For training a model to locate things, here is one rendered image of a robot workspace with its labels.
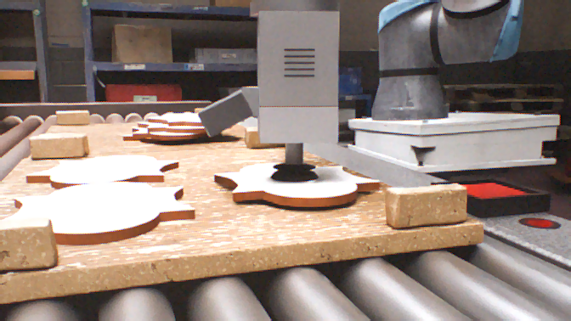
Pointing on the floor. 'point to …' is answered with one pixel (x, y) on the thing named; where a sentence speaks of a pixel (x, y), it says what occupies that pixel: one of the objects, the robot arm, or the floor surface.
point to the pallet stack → (530, 101)
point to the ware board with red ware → (562, 174)
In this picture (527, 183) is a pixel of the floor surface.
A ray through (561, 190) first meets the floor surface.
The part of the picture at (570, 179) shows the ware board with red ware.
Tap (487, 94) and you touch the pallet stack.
